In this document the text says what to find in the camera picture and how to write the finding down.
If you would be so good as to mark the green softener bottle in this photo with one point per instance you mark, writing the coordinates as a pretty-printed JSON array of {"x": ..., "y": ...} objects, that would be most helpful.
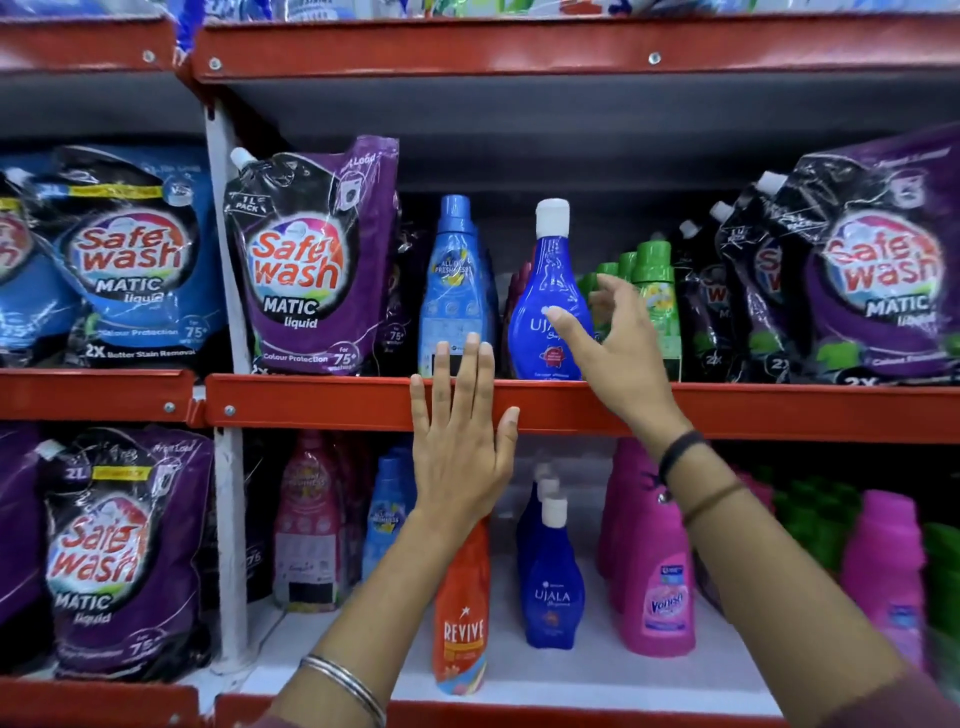
[
  {"x": 604, "y": 274},
  {"x": 658, "y": 300},
  {"x": 627, "y": 264}
]

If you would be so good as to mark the row of dark green bottles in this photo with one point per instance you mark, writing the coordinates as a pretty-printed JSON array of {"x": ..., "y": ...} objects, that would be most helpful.
[{"x": 817, "y": 517}]

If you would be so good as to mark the magenta stain remover bottle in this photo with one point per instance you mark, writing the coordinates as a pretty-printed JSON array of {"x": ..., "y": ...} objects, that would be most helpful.
[
  {"x": 656, "y": 585},
  {"x": 885, "y": 570},
  {"x": 622, "y": 487}
]

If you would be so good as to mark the person's left hand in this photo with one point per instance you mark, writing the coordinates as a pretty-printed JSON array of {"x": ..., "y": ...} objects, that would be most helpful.
[{"x": 457, "y": 457}]

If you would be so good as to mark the purple detergent pouch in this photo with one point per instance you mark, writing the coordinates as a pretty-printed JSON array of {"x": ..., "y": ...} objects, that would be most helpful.
[
  {"x": 885, "y": 262},
  {"x": 761, "y": 285},
  {"x": 701, "y": 307},
  {"x": 315, "y": 262},
  {"x": 16, "y": 525},
  {"x": 127, "y": 555}
]

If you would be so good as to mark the red metal shelf beam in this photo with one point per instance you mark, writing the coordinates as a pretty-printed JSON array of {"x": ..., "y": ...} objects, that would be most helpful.
[
  {"x": 90, "y": 705},
  {"x": 315, "y": 403},
  {"x": 90, "y": 396},
  {"x": 82, "y": 45},
  {"x": 525, "y": 716},
  {"x": 525, "y": 45}
]

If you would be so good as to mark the black detergent pouch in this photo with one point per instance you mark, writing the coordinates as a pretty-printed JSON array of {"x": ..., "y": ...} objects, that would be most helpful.
[
  {"x": 403, "y": 307},
  {"x": 256, "y": 525}
]

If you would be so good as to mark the blue detergent pouch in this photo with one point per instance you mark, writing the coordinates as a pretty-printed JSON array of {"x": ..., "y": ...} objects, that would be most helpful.
[
  {"x": 26, "y": 292},
  {"x": 135, "y": 255}
]

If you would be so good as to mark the black wristband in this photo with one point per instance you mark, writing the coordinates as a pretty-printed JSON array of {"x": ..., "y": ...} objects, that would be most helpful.
[{"x": 679, "y": 450}]

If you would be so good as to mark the person's left thumb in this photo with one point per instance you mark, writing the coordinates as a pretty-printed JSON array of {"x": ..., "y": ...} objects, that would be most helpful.
[{"x": 508, "y": 439}]

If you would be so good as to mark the person's left forearm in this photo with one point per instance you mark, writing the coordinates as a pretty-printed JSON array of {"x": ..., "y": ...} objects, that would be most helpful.
[{"x": 375, "y": 615}]

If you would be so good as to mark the person's right hand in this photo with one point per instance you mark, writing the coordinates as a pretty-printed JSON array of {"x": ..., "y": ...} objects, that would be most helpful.
[{"x": 622, "y": 367}]

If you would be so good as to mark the dark blue white-capped bottle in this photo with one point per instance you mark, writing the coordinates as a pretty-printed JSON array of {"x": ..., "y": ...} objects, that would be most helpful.
[
  {"x": 529, "y": 525},
  {"x": 544, "y": 300},
  {"x": 553, "y": 585}
]

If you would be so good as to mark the maroon sleeve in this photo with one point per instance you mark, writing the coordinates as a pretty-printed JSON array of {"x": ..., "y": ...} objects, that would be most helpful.
[{"x": 900, "y": 705}]

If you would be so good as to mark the white shelf board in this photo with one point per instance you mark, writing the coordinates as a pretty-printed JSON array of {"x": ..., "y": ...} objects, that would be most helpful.
[{"x": 585, "y": 675}]

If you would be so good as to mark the orange starch bottle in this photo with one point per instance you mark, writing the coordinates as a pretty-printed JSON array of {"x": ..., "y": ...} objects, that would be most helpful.
[{"x": 461, "y": 622}]

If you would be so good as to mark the person's left middle finger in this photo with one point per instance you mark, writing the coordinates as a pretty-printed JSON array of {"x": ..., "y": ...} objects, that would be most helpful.
[{"x": 466, "y": 379}]

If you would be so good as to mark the white shelf upright post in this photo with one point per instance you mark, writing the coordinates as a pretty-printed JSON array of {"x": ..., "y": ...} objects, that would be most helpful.
[{"x": 234, "y": 480}]

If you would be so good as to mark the dark red bottle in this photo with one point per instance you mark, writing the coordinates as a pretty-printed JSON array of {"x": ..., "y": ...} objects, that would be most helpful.
[{"x": 517, "y": 300}]

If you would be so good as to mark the person's right thumb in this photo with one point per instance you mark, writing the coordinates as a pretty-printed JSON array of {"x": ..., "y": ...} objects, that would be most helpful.
[{"x": 568, "y": 326}]

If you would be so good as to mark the pink softener bottle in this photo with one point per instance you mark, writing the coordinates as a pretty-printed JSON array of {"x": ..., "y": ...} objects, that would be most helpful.
[{"x": 307, "y": 525}]

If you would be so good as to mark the person's right forearm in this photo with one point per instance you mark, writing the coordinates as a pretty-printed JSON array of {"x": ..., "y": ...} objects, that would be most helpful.
[{"x": 780, "y": 600}]

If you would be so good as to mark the row of colourful packets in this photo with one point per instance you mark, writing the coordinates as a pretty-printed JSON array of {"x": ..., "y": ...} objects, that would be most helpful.
[{"x": 525, "y": 7}]

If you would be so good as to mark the light blue softener bottle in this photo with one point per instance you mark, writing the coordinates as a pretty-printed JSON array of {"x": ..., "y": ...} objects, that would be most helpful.
[
  {"x": 386, "y": 517},
  {"x": 455, "y": 277}
]

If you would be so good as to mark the silver bangle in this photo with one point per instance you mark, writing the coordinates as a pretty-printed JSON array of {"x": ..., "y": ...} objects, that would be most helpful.
[{"x": 341, "y": 679}]

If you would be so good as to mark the person's left little finger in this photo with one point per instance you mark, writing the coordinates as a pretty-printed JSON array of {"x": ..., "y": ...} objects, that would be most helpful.
[{"x": 420, "y": 409}]

